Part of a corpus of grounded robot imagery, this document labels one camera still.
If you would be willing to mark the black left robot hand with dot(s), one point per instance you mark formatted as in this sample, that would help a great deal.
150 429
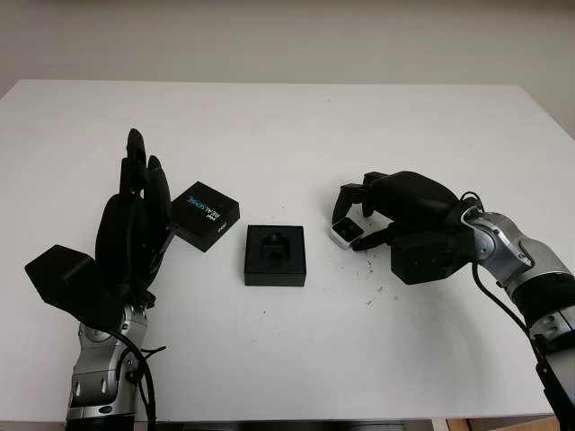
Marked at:
130 242

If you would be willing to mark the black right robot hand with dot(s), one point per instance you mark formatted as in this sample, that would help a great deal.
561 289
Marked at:
413 197

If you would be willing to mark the small silver depth camera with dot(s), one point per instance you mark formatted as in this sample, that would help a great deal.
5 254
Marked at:
346 231

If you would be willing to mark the black Intel RealSense box lid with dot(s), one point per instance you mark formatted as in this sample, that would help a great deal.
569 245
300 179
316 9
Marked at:
204 215

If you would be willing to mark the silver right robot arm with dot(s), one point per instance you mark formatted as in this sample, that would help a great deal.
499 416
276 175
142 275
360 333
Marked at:
507 251

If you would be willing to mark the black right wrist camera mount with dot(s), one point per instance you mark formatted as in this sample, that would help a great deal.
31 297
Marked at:
422 260

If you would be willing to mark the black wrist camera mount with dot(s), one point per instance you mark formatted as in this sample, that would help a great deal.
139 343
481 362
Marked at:
422 260
58 274

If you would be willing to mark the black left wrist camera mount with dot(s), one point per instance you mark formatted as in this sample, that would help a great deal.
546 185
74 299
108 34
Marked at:
58 274

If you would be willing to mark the black camera box base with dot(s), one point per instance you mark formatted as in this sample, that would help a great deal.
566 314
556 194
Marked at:
275 269

